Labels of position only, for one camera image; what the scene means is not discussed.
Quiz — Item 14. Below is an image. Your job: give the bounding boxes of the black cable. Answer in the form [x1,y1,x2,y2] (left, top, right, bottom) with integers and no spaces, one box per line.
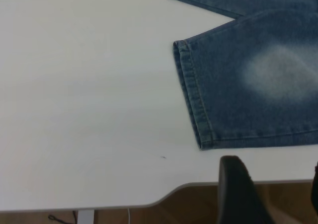
[48,215,66,224]

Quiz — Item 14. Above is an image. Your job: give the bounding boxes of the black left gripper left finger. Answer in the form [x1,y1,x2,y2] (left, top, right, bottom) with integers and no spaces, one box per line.
[217,155,277,224]

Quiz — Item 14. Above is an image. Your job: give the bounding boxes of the blue faded denim jeans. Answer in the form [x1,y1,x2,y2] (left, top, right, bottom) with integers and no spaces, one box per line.
[166,0,318,152]

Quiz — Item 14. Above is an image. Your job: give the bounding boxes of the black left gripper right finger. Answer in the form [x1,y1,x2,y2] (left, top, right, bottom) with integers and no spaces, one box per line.
[310,160,318,206]

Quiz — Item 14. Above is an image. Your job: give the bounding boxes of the grey metal table leg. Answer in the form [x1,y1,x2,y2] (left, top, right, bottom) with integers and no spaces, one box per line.
[78,209,95,224]

